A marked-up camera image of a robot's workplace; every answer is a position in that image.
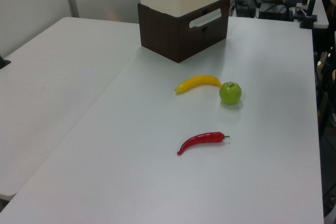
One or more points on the red chili pepper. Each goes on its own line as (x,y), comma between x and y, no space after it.
(202,140)

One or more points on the yellow banana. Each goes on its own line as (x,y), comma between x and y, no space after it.
(197,81)

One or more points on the black table clamp mount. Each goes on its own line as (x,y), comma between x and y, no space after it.
(3,62)

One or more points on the green apple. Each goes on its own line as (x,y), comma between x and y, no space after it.
(230,94)

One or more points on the dark brown wooden box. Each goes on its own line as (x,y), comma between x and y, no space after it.
(168,35)

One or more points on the black electronic box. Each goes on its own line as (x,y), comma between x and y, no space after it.
(244,6)

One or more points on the black monitor device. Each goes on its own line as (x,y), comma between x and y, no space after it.
(286,3)

